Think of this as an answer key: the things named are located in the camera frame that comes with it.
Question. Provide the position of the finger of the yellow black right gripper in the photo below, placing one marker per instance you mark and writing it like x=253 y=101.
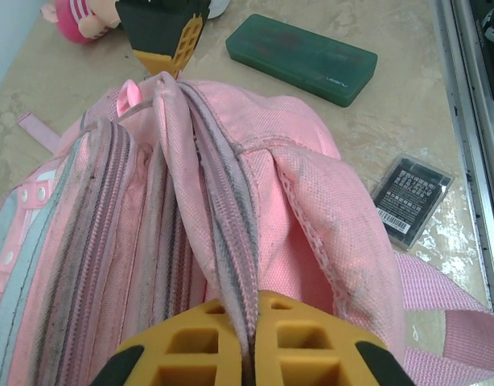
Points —
x=158 y=28

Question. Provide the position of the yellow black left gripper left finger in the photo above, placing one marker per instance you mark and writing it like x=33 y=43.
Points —
x=190 y=354

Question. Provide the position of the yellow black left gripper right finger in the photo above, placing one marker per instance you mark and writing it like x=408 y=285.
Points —
x=311 y=346

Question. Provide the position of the green translucent pencil case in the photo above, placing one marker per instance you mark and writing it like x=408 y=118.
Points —
x=303 y=56

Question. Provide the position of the pink backpack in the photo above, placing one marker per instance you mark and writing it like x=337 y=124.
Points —
x=271 y=201

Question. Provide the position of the black battery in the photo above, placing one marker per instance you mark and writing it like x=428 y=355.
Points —
x=412 y=201

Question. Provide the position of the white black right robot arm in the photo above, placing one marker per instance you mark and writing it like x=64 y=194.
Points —
x=492 y=72

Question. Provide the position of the white plastic container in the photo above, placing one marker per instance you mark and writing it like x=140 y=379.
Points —
x=219 y=6

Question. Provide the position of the pink plush doll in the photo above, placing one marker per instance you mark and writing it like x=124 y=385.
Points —
x=78 y=20

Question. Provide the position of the aluminium frame rail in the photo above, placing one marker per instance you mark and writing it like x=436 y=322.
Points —
x=464 y=120

